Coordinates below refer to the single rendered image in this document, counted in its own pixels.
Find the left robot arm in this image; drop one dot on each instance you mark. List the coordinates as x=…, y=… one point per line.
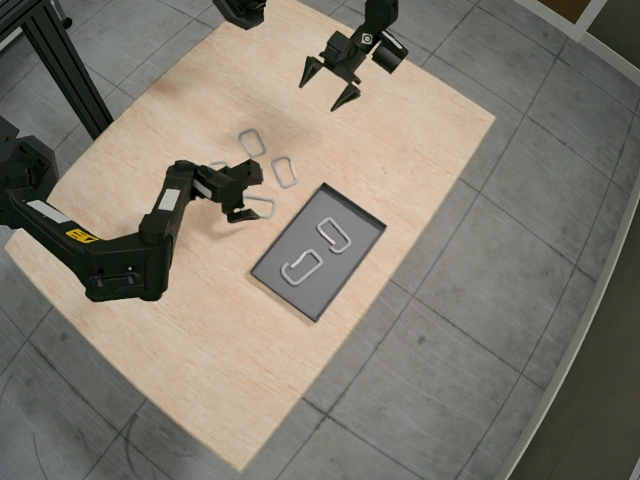
x=378, y=16

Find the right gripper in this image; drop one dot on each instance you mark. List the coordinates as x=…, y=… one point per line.
x=239, y=216

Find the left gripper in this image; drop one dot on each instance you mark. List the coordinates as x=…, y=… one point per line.
x=350, y=91

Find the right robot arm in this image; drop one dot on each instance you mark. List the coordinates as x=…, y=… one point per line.
x=148, y=252

